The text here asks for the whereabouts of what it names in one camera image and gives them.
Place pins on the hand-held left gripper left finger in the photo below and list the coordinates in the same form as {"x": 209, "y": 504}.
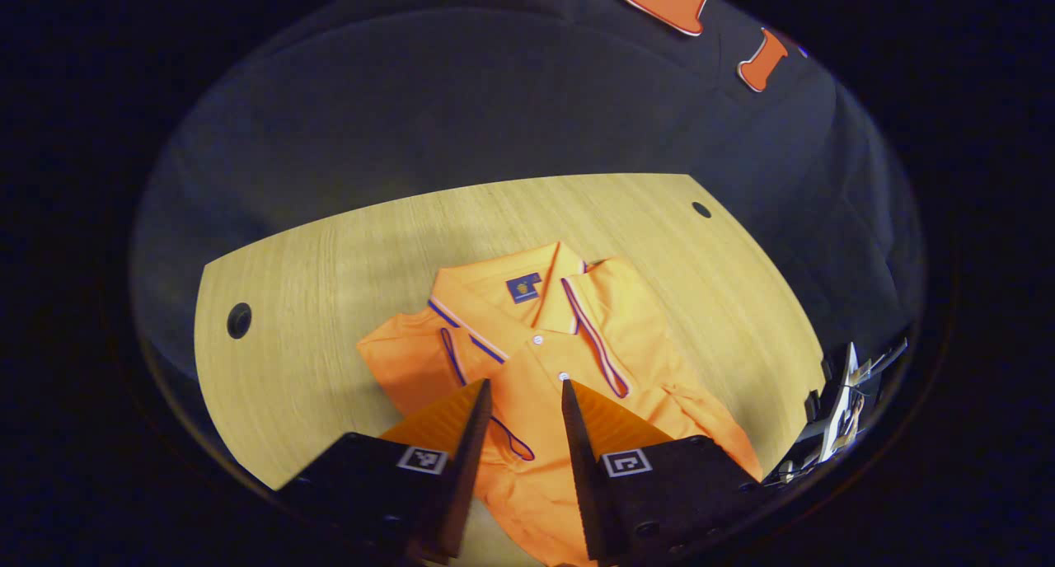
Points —
{"x": 470, "y": 460}

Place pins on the orange T-shirt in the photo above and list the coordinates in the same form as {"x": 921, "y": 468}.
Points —
{"x": 560, "y": 320}

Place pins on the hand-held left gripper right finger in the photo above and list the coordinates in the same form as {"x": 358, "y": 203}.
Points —
{"x": 581, "y": 468}

